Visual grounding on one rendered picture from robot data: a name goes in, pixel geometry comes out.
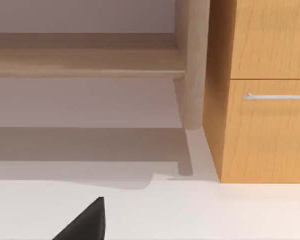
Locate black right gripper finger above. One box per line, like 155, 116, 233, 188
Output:
52, 196, 107, 240

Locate orange wooden cupboard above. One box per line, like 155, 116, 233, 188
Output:
202, 0, 300, 184

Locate wooden drawer front with handle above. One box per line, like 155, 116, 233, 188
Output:
221, 79, 300, 184

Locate long metal handle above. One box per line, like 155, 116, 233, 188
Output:
243, 92, 300, 101

